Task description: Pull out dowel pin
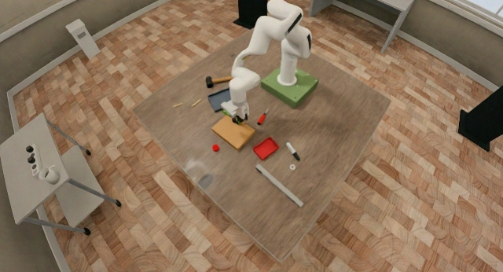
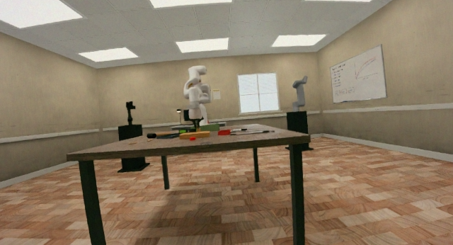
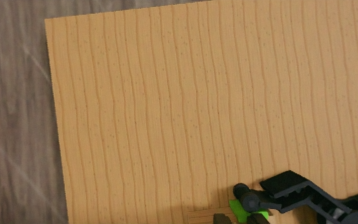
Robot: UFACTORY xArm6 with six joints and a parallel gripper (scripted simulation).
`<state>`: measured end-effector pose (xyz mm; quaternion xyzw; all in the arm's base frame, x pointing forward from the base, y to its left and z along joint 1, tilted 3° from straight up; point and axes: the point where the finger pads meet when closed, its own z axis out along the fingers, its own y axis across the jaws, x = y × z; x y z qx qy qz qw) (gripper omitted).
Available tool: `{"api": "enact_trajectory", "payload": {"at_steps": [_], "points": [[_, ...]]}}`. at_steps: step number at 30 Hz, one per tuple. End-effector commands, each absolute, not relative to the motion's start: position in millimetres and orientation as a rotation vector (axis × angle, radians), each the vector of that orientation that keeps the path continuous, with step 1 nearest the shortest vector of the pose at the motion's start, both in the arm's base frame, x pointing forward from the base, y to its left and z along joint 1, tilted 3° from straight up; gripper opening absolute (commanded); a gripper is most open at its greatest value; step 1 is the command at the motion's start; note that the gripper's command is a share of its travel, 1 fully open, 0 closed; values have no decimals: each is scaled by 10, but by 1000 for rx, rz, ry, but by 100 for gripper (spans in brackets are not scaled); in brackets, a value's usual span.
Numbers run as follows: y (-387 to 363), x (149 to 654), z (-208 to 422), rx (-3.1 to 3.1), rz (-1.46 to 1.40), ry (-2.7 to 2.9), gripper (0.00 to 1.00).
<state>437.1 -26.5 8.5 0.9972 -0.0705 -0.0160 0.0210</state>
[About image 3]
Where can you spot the small light wooden block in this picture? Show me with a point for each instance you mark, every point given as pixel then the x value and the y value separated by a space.
pixel 206 216

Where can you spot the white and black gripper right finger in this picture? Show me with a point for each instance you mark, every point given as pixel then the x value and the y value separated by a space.
pixel 257 218

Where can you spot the tan wooden bench board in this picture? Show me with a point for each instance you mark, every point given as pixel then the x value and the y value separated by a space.
pixel 161 111

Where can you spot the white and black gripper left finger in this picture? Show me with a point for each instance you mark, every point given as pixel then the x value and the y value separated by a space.
pixel 221 219

